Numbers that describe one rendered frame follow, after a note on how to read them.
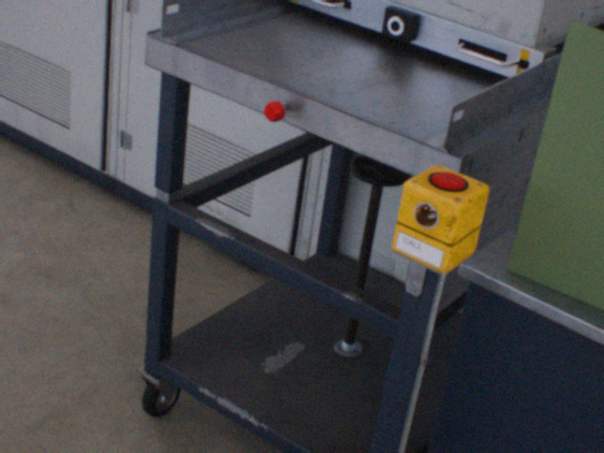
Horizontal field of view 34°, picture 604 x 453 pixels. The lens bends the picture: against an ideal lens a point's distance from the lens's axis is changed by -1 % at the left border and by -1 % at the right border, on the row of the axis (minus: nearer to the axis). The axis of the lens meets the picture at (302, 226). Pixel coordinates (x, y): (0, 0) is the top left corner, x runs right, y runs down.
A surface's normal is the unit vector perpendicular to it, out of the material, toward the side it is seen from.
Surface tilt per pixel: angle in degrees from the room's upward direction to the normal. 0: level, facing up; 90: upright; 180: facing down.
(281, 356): 0
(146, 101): 90
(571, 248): 90
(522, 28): 90
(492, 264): 0
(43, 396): 0
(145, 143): 90
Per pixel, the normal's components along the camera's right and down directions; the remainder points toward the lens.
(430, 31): -0.60, 0.32
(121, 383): 0.12, -0.87
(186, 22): 0.79, 0.38
